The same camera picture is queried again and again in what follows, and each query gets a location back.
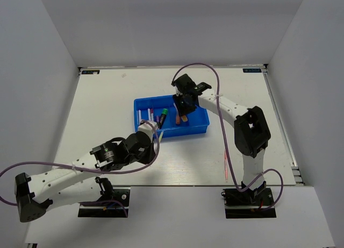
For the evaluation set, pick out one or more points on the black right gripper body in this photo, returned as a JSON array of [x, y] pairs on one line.
[[184, 94]]

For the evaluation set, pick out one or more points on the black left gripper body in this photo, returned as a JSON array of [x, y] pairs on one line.
[[144, 154]]

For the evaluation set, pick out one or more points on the orange grey highlighter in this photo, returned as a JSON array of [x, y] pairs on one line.
[[177, 119]]

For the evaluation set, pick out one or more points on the green black highlighter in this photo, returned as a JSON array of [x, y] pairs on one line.
[[163, 117]]

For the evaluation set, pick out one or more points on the purple black highlighter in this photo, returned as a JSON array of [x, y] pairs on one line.
[[156, 120]]

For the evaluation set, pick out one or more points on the magenta capped white marker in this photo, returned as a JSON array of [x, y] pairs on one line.
[[152, 114]]

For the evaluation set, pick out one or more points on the thin pink highlighter pen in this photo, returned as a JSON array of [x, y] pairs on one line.
[[225, 167]]

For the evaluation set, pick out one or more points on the thin yellow highlighter pen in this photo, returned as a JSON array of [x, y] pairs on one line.
[[160, 136]]

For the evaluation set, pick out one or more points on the pink capped white marker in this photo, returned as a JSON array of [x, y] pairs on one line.
[[149, 114]]

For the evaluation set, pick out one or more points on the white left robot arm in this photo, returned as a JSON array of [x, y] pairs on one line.
[[83, 182]]

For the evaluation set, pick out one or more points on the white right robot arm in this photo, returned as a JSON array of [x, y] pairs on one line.
[[251, 132]]

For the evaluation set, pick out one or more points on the blue plastic divided tray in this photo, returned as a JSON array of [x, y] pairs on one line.
[[197, 123]]

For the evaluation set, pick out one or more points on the right corner label sticker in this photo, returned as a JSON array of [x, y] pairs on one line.
[[252, 70]]

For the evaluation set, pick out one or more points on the corner label sticker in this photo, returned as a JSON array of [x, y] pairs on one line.
[[252, 70], [90, 72]]

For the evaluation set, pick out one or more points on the left corner label sticker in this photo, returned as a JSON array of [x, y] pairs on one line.
[[90, 72]]

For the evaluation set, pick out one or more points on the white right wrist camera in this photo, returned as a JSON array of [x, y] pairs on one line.
[[179, 91]]

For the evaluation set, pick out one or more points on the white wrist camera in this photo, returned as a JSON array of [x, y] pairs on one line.
[[148, 127], [179, 91]]

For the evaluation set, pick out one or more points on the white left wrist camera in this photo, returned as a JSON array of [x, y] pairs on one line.
[[148, 127]]

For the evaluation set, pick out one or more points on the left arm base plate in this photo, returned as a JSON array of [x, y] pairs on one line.
[[114, 206]]

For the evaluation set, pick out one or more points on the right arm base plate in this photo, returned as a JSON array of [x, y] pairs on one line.
[[239, 206]]

